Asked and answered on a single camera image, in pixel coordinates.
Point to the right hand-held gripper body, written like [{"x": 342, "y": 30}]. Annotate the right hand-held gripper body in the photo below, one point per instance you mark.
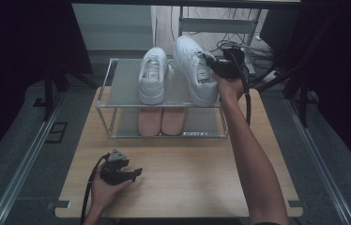
[{"x": 228, "y": 64}]

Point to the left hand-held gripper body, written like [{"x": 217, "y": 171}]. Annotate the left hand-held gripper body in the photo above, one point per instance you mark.
[{"x": 112, "y": 172}]

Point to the white sneaker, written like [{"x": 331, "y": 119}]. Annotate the white sneaker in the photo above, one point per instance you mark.
[
  {"x": 189, "y": 59},
  {"x": 152, "y": 81}
]

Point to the pink slipper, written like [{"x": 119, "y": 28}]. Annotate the pink slipper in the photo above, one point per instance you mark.
[
  {"x": 173, "y": 120},
  {"x": 150, "y": 122}
]

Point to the grey metal shoe rack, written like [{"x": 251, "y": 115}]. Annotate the grey metal shoe rack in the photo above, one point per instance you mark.
[{"x": 123, "y": 84}]

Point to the person's left hand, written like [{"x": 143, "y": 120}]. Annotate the person's left hand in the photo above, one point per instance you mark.
[{"x": 106, "y": 195}]

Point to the person's right hand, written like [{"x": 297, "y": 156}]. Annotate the person's right hand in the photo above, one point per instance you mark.
[{"x": 230, "y": 89}]

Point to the white power strip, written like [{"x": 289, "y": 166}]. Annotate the white power strip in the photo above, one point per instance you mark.
[{"x": 271, "y": 76}]

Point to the black stand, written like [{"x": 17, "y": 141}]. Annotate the black stand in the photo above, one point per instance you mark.
[
  {"x": 303, "y": 106},
  {"x": 49, "y": 93}
]

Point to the white cabinet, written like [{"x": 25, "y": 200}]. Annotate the white cabinet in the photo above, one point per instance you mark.
[{"x": 114, "y": 28}]

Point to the dark curtain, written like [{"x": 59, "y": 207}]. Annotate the dark curtain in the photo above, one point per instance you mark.
[
  {"x": 14, "y": 62},
  {"x": 345, "y": 78}
]

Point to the white metal desk frame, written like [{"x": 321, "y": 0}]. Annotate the white metal desk frame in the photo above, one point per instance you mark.
[{"x": 220, "y": 25}]

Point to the aluminium floor rail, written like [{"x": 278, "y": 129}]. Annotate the aluminium floor rail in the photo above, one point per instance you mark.
[
  {"x": 320, "y": 162},
  {"x": 23, "y": 162}
]

